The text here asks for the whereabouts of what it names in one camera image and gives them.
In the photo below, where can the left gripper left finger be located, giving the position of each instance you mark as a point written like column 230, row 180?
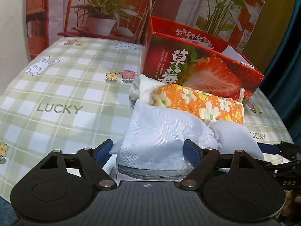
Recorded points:
column 92, row 162

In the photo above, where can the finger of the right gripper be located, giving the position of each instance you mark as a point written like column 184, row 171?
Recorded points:
column 283, row 148

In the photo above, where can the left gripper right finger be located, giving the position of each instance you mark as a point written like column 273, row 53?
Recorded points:
column 203, row 162

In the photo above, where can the orange floral quilted cloth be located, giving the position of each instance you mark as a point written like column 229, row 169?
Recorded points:
column 207, row 107

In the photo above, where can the printed room scene backdrop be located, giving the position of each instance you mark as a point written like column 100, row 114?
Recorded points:
column 48, row 20

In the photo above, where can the person's right hand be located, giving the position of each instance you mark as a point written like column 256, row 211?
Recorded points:
column 292, row 204

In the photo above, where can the teal curtain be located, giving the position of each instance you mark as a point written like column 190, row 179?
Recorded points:
column 282, row 84

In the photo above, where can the green plaid tablecloth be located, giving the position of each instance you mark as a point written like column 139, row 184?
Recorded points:
column 81, row 100

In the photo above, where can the red strawberry cardboard box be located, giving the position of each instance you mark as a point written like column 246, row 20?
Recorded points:
column 176, row 53

